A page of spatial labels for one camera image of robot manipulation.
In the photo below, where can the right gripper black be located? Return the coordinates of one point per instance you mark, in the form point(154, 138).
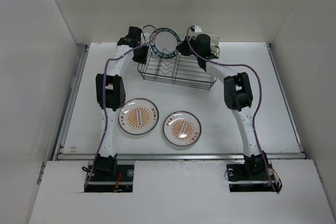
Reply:
point(182, 47)

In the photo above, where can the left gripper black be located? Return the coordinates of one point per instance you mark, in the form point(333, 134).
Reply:
point(143, 59)

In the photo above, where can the rearmost teal lettered plate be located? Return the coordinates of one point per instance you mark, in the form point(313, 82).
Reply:
point(165, 43)

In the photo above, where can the red rim plate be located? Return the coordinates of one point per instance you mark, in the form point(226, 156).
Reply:
point(138, 116)

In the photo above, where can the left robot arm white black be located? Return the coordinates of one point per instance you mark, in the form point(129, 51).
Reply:
point(111, 97)

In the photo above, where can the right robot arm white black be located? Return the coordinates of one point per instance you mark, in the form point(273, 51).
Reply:
point(238, 97)

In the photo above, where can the white cutlery holder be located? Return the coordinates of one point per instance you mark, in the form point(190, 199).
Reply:
point(214, 42)

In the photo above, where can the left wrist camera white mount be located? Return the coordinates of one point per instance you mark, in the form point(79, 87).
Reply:
point(148, 36)

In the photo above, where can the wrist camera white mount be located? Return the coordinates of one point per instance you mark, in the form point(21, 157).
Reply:
point(148, 36)
point(196, 30)

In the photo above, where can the grey wire dish rack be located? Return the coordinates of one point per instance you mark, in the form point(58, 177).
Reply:
point(180, 70)

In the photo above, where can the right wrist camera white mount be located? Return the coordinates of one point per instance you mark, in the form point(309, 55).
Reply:
point(196, 30)

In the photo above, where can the right side rail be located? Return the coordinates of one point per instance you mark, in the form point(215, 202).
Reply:
point(293, 125)

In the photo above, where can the left side rail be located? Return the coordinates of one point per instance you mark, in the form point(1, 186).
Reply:
point(56, 145)

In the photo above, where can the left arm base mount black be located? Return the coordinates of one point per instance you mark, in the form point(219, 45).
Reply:
point(105, 182)

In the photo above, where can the aluminium front rail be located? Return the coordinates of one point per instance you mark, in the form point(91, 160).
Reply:
point(178, 157)

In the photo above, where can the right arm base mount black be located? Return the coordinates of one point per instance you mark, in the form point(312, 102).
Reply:
point(243, 179)

